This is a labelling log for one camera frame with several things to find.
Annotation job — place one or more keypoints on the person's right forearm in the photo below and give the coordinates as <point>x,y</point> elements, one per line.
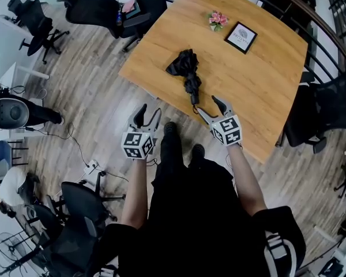
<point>245,177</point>

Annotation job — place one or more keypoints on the pink flowers in pot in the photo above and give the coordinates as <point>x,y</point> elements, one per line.
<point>217,19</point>

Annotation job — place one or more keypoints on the person's black clothed body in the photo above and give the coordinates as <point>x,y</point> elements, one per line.
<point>196,212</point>

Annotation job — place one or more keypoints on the black framed white picture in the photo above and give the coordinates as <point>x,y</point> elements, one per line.
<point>241,37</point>

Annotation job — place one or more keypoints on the pink and teal notebooks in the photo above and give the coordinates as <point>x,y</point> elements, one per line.
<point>131,7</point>

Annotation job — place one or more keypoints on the black metal railing wooden handrail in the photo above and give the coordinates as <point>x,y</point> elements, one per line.
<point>320,19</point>

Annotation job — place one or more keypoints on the person's black shoe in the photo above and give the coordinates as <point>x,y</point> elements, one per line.
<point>198,150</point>
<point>169,128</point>

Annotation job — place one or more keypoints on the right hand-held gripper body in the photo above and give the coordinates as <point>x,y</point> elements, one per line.
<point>227,130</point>

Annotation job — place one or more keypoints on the black mesh office chair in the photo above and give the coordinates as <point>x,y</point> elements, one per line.
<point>328,108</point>
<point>92,7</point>
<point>36,24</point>
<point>83,200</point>
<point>63,244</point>

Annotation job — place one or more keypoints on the person's right black shoe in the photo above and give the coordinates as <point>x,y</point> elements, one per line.
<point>198,150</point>

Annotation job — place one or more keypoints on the black standing fan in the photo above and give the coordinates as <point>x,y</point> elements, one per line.
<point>11,245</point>

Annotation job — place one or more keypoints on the black umbrella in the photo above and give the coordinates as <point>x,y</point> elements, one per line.
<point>187,65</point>

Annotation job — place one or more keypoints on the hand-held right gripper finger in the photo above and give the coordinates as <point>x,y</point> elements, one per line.
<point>210,118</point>
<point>226,108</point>

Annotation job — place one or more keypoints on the person's left forearm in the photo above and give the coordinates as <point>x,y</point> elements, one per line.
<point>135,189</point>

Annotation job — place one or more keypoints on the white desk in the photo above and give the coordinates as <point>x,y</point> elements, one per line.
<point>20,74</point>

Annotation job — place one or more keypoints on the white power strip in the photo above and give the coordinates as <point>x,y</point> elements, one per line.
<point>90,166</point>

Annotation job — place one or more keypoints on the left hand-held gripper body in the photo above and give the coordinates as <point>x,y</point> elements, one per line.
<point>138,144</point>

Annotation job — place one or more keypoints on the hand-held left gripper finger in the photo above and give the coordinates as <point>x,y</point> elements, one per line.
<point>139,117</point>
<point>155,121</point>

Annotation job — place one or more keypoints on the person's left black shoe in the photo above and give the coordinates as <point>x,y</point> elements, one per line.
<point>169,128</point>

